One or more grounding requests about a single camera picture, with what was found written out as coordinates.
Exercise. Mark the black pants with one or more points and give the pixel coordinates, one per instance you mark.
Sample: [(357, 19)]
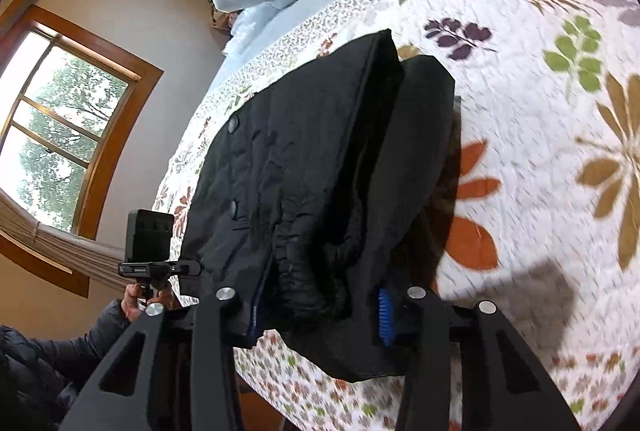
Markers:
[(323, 175)]

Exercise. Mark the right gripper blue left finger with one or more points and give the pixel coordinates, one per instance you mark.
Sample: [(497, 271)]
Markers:
[(259, 300)]

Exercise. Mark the person's left hand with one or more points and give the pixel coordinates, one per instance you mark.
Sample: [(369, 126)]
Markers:
[(135, 302)]

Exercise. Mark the floral quilted bedspread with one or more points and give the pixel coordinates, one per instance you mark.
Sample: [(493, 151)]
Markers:
[(544, 213)]

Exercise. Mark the person's left forearm dark sleeve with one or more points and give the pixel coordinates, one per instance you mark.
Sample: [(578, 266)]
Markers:
[(40, 378)]

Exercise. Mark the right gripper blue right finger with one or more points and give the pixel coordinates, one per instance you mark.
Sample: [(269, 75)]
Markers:
[(386, 317)]

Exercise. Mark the clothes pile beside bed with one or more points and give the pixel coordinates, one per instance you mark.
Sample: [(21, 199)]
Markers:
[(223, 21)]

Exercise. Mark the wooden framed window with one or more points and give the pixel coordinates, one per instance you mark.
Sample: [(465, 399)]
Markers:
[(69, 101)]

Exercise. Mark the beige curtain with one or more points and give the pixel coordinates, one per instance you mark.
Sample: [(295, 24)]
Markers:
[(96, 260)]

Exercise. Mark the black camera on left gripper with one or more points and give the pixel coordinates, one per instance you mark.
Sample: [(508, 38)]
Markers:
[(148, 236)]

